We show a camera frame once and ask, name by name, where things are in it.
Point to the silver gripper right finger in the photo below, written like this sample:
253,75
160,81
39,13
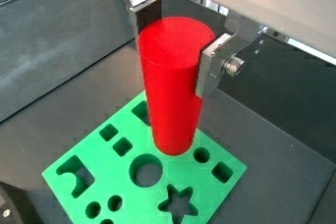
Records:
219,58

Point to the red cylinder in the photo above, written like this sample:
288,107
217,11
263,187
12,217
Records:
169,46

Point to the black object at corner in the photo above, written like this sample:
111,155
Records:
16,207

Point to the green shape sorter board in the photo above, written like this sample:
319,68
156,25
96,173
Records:
113,179

